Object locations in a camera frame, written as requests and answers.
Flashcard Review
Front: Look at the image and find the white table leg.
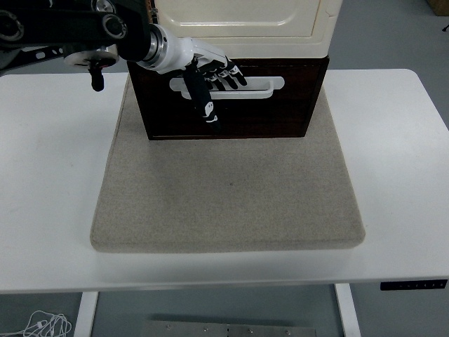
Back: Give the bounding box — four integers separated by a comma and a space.
333, 283, 363, 337
72, 291, 100, 337

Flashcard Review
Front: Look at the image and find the white drawer handle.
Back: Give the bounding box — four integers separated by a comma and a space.
168, 76, 286, 101

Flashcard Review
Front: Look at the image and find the dark wood drawer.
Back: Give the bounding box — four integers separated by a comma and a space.
133, 62, 323, 138

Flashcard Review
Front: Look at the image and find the white cable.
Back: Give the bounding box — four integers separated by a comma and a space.
0, 309, 73, 337

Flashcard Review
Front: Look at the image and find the beige felt mat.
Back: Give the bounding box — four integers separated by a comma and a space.
90, 73, 367, 255

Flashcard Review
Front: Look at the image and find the dark wood drawer case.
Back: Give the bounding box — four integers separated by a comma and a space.
126, 54, 331, 142

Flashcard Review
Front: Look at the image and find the cream plastic cabinet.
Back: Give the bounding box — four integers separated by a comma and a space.
149, 0, 344, 60

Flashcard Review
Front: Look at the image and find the cardboard box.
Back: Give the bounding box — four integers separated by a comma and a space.
427, 0, 449, 17

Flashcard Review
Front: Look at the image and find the black table control panel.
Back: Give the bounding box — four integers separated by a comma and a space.
380, 279, 449, 292

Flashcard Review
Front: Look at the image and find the cream cabinet door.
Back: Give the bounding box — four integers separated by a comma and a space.
156, 0, 322, 39

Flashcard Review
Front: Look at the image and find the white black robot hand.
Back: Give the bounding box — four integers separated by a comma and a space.
155, 25, 248, 135

